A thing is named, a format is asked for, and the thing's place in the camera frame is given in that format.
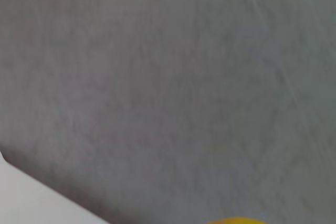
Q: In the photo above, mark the yellow banana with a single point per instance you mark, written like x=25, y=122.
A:
x=236, y=220

